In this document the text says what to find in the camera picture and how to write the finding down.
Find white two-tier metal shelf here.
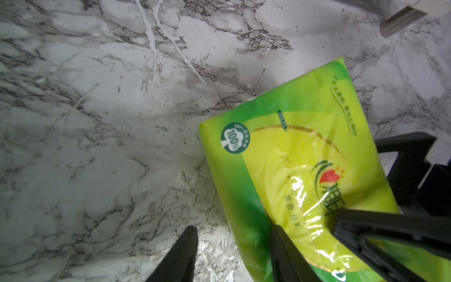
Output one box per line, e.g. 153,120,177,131
379,0,451,38

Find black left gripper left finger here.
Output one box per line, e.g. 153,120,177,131
146,226,198,282

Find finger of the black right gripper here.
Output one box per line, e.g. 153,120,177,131
331,209,451,282
375,132,436,207

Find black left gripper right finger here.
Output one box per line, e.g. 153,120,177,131
270,224,321,282

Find green tissue pack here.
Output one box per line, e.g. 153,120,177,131
198,57,451,282

